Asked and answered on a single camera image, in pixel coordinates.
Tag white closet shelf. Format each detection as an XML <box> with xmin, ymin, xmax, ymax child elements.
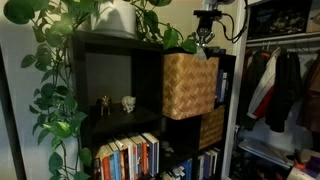
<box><xmin>246</xmin><ymin>30</ymin><xmax>320</xmax><ymax>43</ymax></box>

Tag red spine book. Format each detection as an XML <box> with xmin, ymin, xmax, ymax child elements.
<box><xmin>98</xmin><ymin>146</ymin><xmax>113</xmax><ymax>180</ymax></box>

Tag white flat board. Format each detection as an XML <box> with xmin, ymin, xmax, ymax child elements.
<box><xmin>237</xmin><ymin>138</ymin><xmax>296</xmax><ymax>170</ymax></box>

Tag bright blue book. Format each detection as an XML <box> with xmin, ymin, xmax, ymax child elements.
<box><xmin>181</xmin><ymin>158</ymin><xmax>194</xmax><ymax>180</ymax></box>

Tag white hardcover book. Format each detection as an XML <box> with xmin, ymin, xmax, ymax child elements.
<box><xmin>221</xmin><ymin>72</ymin><xmax>229</xmax><ymax>103</ymax></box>

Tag black cube shelf unit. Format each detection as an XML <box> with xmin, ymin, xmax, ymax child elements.
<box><xmin>69</xmin><ymin>30</ymin><xmax>238</xmax><ymax>180</ymax></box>

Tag white and red jacket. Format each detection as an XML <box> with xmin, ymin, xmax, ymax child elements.
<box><xmin>246</xmin><ymin>46</ymin><xmax>282</xmax><ymax>121</ymax></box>

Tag row of books left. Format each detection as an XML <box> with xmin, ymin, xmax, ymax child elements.
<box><xmin>114</xmin><ymin>137</ymin><xmax>136</xmax><ymax>180</ymax></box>

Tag tall blue hardcover book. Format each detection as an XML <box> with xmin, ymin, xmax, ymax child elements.
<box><xmin>215</xmin><ymin>70</ymin><xmax>224</xmax><ymax>103</ymax></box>

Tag blue spine paperback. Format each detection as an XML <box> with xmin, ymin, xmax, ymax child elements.
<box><xmin>107</xmin><ymin>141</ymin><xmax>122</xmax><ymax>180</ymax></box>

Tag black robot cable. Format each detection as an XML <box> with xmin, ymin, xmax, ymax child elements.
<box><xmin>219</xmin><ymin>0</ymin><xmax>250</xmax><ymax>45</ymax></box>

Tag white plant pot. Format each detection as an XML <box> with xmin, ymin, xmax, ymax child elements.
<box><xmin>89</xmin><ymin>0</ymin><xmax>138</xmax><ymax>40</ymax></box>

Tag orange spine book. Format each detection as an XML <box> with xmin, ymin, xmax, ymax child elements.
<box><xmin>134</xmin><ymin>134</ymin><xmax>150</xmax><ymax>176</ymax></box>

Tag dark hanging coat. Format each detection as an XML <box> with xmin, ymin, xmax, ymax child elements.
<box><xmin>237</xmin><ymin>49</ymin><xmax>268</xmax><ymax>132</ymax></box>

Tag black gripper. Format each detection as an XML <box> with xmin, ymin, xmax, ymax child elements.
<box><xmin>194</xmin><ymin>16</ymin><xmax>216</xmax><ymax>48</ymax></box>

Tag beige box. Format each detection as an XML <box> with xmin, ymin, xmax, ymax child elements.
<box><xmin>305</xmin><ymin>0</ymin><xmax>320</xmax><ymax>34</ymax></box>

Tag black slanted pole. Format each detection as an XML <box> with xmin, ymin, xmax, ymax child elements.
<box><xmin>0</xmin><ymin>46</ymin><xmax>28</xmax><ymax>180</ymax></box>

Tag white elephant figurine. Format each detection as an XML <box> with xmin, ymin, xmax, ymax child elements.
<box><xmin>120</xmin><ymin>95</ymin><xmax>137</xmax><ymax>114</ymax></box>

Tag dark blue book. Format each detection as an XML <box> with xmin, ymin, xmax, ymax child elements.
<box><xmin>203</xmin><ymin>151</ymin><xmax>212</xmax><ymax>180</ymax></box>

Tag woven brown basket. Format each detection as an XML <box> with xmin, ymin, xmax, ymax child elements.
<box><xmin>162</xmin><ymin>52</ymin><xmax>220</xmax><ymax>121</ymax></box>
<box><xmin>199</xmin><ymin>105</ymin><xmax>227</xmax><ymax>150</ymax></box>

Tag grey sock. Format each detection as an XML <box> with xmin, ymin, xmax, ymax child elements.
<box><xmin>194</xmin><ymin>45</ymin><xmax>209</xmax><ymax>62</ymax></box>

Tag thin white book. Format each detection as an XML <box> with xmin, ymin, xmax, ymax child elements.
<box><xmin>198</xmin><ymin>153</ymin><xmax>206</xmax><ymax>180</ymax></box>
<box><xmin>209</xmin><ymin>148</ymin><xmax>221</xmax><ymax>175</ymax></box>

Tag small gold figurine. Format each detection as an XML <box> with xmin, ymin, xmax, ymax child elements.
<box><xmin>98</xmin><ymin>95</ymin><xmax>113</xmax><ymax>117</ymax></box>

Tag orange tool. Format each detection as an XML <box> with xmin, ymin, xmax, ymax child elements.
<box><xmin>293</xmin><ymin>158</ymin><xmax>307</xmax><ymax>171</ymax></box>

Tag books on lower left shelf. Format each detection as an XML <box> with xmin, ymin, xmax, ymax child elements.
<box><xmin>141</xmin><ymin>132</ymin><xmax>161</xmax><ymax>178</ymax></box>

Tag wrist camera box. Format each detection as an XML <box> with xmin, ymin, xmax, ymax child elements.
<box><xmin>192</xmin><ymin>8</ymin><xmax>224</xmax><ymax>19</ymax></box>

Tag black hanging jacket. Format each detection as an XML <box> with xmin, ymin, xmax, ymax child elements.
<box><xmin>264</xmin><ymin>46</ymin><xmax>304</xmax><ymax>134</ymax></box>

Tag white door frame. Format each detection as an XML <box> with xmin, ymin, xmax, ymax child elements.
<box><xmin>221</xmin><ymin>0</ymin><xmax>251</xmax><ymax>180</ymax></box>

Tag green pothos plant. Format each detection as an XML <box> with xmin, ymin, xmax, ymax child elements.
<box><xmin>3</xmin><ymin>0</ymin><xmax>200</xmax><ymax>180</ymax></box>

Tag brown hanging jacket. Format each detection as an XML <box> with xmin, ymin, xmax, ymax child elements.
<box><xmin>296</xmin><ymin>49</ymin><xmax>320</xmax><ymax>135</ymax></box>

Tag closet hanging rod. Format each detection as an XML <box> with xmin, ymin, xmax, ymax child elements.
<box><xmin>248</xmin><ymin>39</ymin><xmax>320</xmax><ymax>48</ymax></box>

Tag dark storage box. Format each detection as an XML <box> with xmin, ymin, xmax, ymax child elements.
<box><xmin>248</xmin><ymin>0</ymin><xmax>313</xmax><ymax>38</ymax></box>

